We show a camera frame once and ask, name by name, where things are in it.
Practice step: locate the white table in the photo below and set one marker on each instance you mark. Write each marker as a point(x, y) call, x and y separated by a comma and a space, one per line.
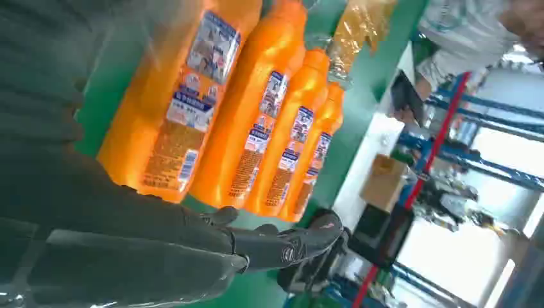
point(374, 136)

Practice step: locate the black foam case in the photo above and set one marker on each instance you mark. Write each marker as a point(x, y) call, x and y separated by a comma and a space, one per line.
point(378, 238)

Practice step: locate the red pole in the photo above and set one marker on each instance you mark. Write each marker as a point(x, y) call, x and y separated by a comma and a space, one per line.
point(437, 140)

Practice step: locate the black tablet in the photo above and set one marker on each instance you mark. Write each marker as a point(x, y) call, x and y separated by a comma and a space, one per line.
point(406, 97)

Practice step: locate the blue shelf rack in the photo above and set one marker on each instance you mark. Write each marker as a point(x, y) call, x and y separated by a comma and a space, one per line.
point(480, 159)

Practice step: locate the yellow sheet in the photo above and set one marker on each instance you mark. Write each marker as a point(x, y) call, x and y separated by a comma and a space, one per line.
point(361, 25)

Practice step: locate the cardboard box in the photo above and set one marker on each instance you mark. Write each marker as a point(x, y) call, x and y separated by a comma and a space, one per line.
point(382, 183)

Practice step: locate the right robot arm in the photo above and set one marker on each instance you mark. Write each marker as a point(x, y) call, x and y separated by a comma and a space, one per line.
point(38, 72)

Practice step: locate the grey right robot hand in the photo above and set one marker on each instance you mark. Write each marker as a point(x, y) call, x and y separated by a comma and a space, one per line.
point(106, 246)

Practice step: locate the person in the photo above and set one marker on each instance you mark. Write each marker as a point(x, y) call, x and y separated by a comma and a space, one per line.
point(463, 29)

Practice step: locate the green table mat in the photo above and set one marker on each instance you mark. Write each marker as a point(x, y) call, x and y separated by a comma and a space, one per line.
point(357, 140)

